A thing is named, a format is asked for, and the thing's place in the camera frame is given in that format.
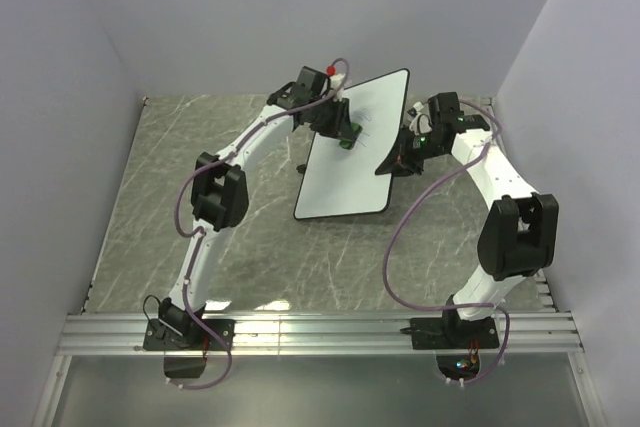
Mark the green whiteboard eraser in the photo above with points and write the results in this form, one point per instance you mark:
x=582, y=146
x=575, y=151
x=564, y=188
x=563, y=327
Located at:
x=349, y=137

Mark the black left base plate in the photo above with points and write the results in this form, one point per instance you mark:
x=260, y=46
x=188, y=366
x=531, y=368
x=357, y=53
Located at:
x=161, y=337

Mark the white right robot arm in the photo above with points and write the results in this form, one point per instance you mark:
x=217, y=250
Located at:
x=519, y=234

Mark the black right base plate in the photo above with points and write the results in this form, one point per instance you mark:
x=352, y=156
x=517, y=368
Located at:
x=450, y=333

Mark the white whiteboard black frame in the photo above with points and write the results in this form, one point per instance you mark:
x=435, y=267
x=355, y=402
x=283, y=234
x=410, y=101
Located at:
x=342, y=182

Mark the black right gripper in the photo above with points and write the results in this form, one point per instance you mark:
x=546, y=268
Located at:
x=398, y=156

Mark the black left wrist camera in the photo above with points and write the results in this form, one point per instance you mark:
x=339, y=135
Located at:
x=311, y=84

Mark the aluminium front rail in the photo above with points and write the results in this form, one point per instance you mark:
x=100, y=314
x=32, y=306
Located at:
x=260, y=333

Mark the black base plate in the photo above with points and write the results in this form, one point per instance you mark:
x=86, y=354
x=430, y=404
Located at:
x=161, y=337
x=450, y=333

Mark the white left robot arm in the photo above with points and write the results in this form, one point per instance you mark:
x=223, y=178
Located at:
x=215, y=199

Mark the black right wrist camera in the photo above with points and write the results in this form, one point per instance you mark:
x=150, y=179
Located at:
x=444, y=108

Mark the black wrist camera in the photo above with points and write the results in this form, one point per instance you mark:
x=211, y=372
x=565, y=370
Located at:
x=311, y=84
x=444, y=108

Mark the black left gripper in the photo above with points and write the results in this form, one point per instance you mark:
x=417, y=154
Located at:
x=341, y=129

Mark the aluminium right side rail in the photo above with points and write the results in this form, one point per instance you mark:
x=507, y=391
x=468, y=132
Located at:
x=533, y=294

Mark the aluminium rail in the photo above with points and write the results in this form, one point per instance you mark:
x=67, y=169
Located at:
x=533, y=294
x=260, y=333

